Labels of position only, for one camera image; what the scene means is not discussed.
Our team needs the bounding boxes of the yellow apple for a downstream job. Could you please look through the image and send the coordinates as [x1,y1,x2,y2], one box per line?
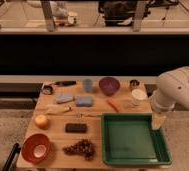
[34,115,50,129]

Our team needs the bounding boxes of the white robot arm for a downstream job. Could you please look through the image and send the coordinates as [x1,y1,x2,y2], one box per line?
[149,66,189,130]

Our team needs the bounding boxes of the purple bowl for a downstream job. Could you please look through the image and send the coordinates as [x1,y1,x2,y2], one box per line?
[99,77,120,96]

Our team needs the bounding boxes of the red bowl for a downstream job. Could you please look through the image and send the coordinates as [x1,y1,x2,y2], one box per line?
[21,134,51,164]

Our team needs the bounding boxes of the green plastic tray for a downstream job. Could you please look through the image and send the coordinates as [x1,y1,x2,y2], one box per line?
[101,114,172,166]

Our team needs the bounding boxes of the white plastic cup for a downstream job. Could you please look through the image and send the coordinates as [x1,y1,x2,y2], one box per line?
[131,89,147,106]

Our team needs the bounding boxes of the small dark metal tin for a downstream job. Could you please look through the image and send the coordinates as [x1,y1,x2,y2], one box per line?
[130,79,140,89]

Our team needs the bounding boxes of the bunch of dark grapes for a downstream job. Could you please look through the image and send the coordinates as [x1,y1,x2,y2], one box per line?
[62,139,95,161]

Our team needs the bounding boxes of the blue sponge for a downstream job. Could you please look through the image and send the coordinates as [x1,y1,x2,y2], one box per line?
[75,96,93,107]

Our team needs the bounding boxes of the blue-grey cup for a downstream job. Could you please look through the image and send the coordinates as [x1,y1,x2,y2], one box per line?
[82,79,93,93]

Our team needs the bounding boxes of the black rectangular block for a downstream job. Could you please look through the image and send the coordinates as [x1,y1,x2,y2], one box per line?
[65,123,87,133]

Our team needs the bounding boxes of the wooden table board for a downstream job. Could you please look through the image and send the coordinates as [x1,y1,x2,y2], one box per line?
[17,81,168,170]

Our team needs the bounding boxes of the grey-blue cloth piece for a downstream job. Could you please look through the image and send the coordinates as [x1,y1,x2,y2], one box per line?
[56,93,74,104]

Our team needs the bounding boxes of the beige wooden brush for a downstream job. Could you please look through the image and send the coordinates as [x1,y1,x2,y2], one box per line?
[45,105,72,115]

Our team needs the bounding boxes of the black bar at table edge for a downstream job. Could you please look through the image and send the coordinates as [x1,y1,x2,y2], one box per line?
[2,143,21,171]

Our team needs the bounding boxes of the black handled knife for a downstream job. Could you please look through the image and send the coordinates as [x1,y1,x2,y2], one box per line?
[54,81,76,86]

